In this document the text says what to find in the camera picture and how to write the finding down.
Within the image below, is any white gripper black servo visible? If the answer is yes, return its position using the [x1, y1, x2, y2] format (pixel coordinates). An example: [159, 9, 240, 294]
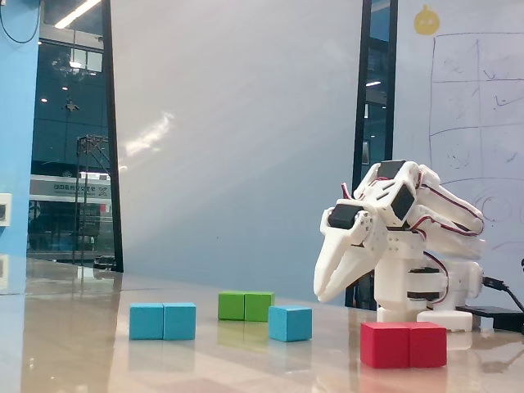
[313, 198, 389, 303]

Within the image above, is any small blue cube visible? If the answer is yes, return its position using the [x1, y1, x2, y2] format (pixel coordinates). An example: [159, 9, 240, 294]
[268, 305, 313, 343]

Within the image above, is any long red block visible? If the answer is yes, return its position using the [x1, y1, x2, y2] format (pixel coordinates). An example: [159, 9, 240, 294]
[359, 321, 448, 369]

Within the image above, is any long green block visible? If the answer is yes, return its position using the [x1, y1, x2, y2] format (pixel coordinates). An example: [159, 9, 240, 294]
[217, 291, 276, 323]

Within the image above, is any long blue block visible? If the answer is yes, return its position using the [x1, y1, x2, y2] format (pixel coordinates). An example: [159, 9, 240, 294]
[129, 302, 197, 341]

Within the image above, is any flat black power box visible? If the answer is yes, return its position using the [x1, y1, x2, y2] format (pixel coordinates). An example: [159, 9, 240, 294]
[455, 305, 524, 331]

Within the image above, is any whiteboard with marker drawings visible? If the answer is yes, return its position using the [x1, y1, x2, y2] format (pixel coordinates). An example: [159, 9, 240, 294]
[392, 0, 524, 328]

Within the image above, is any yellow round sticker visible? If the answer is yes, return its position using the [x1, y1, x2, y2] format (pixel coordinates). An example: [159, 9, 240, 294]
[413, 3, 441, 36]

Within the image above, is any metal lattice tower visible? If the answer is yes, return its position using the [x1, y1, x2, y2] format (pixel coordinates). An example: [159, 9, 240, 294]
[74, 133, 112, 265]

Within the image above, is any red white shoulder cable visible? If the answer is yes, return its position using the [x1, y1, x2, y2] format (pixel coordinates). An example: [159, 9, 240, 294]
[422, 250, 452, 306]

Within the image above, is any red white elbow cable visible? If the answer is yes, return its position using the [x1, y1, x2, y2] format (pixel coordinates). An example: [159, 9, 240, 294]
[416, 182, 486, 239]

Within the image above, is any black window frame post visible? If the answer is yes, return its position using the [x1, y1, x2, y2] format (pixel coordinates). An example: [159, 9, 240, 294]
[345, 0, 399, 309]
[101, 0, 125, 273]

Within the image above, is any black power cable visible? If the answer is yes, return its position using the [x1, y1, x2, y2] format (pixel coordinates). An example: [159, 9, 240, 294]
[481, 276, 524, 313]

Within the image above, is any white wall switch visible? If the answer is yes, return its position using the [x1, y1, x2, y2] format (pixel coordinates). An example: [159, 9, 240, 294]
[0, 192, 14, 227]

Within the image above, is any thin black hanging cable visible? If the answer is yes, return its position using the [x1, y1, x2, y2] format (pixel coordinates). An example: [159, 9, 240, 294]
[0, 0, 43, 43]

